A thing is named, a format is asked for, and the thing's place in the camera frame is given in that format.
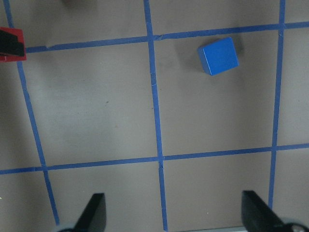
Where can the red wooden block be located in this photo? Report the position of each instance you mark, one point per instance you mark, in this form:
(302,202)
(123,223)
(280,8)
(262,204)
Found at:
(19,33)

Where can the blue wooden block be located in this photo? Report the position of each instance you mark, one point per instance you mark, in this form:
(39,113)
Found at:
(218,57)

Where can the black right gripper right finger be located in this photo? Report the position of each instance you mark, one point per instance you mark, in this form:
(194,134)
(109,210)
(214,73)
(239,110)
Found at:
(256,216)

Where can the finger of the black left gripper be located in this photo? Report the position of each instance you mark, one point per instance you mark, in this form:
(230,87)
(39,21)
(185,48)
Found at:
(10,45)

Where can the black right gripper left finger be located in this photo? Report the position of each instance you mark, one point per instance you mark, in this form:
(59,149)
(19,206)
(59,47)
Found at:
(94,216)

